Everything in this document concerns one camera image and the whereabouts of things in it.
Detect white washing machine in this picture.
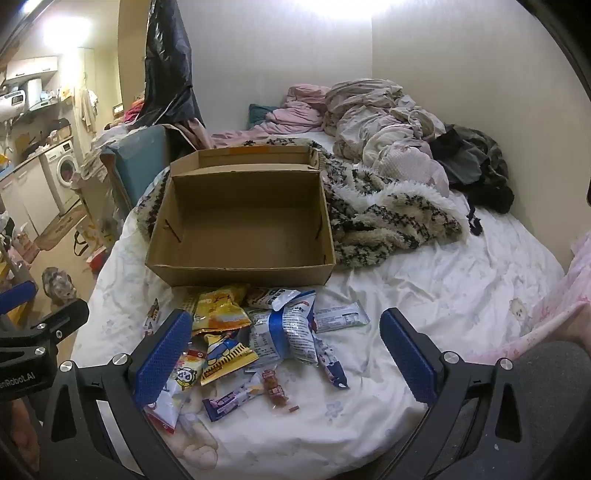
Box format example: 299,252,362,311
44,141,81,215

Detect hanging white towel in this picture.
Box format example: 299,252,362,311
76,87,99,134

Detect blue white snack packet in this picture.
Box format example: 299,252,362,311
314,334,350,389

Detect white printed bed sheet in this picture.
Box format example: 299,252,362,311
69,138,570,480

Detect small striped snack packet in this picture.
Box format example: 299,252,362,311
144,298,163,336

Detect black white fuzzy blanket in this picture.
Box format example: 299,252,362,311
137,138,464,269

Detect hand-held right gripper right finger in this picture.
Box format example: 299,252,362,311
379,308,533,480

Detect grey white snack pouch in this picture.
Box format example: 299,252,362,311
245,286,297,311

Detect yellow cartoon snack packet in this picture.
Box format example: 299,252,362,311
199,333,260,387

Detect white wall cabinet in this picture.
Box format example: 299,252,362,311
4,56,60,83

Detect purple snack bar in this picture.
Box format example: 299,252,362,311
202,378,265,423

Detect pale pink crumpled quilt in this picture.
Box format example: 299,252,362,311
323,78,451,197

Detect person's grey trouser leg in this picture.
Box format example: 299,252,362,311
480,340,591,480

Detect teal pillow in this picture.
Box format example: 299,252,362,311
247,103,280,130

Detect clear packet of brown candy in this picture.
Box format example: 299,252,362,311
260,369,290,409

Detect teal chair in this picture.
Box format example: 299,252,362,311
99,124,172,210

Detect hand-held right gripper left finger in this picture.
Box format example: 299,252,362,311
42,309,195,480

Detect black plastic bag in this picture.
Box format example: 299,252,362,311
139,0,205,129

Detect white kitchen cabinet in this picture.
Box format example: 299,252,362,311
0,159,61,238

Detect brown cardboard box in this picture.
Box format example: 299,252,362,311
145,145,337,288

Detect brown floor mat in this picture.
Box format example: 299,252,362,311
33,203,88,252

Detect dark clothes pile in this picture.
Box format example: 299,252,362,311
429,124,515,237

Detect large orange chip bag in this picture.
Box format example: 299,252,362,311
191,284,253,336

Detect white blue-banded snack bag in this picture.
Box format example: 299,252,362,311
248,295,321,368

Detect pink printed cloth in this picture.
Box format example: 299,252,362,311
471,231,591,365

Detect white snack bar wrapper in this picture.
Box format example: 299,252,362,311
312,306,371,333

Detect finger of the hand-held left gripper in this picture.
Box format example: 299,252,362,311
0,281,38,315
25,298,90,344

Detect grey cat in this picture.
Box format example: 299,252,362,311
41,268,77,306

